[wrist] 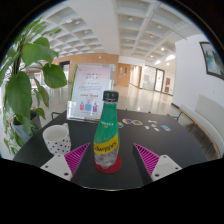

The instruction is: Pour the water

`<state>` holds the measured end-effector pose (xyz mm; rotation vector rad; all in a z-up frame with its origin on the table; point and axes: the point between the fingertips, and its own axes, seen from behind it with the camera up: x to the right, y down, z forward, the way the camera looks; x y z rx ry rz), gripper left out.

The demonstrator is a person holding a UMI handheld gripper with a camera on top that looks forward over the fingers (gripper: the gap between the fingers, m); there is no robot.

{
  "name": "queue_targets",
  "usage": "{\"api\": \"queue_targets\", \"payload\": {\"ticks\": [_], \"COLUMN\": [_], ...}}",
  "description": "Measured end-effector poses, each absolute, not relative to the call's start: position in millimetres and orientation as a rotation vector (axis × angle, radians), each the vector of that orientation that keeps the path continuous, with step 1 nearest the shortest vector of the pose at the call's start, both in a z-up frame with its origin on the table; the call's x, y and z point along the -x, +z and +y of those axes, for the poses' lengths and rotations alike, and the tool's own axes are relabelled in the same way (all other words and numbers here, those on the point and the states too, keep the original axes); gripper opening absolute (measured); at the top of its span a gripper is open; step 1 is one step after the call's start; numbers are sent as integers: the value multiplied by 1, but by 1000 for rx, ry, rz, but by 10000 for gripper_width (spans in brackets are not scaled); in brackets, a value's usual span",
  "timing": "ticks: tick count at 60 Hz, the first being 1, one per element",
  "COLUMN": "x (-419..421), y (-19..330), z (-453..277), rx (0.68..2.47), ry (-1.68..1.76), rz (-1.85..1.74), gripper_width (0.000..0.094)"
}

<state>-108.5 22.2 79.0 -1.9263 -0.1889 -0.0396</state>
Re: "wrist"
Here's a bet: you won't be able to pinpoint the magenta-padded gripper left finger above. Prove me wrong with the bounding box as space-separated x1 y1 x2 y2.
40 143 92 183

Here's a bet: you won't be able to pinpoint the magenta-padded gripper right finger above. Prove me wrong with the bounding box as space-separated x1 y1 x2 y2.
132 143 183 186

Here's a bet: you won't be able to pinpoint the green drink bottle yellow label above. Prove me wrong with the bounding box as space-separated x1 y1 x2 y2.
93 90 120 170

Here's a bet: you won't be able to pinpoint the white polka dot mug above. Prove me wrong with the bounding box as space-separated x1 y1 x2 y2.
42 123 72 155

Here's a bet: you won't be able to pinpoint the flat round red coaster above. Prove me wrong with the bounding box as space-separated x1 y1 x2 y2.
93 154 123 174

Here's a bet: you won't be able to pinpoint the long white bench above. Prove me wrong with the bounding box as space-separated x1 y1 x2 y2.
171 94 224 159

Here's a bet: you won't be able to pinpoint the clear acrylic sign stand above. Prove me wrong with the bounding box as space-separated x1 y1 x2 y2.
66 64 116 123

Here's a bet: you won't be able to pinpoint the green potted plant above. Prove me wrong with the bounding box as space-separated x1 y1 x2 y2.
0 16 68 156

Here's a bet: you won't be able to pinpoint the glass double door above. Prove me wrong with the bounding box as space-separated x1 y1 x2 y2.
139 65 166 93

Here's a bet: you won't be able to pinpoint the dark framed landscape picture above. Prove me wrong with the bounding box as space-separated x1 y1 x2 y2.
199 41 224 81

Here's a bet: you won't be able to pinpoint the ceiling lights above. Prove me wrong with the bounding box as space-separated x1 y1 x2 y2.
64 6 176 66

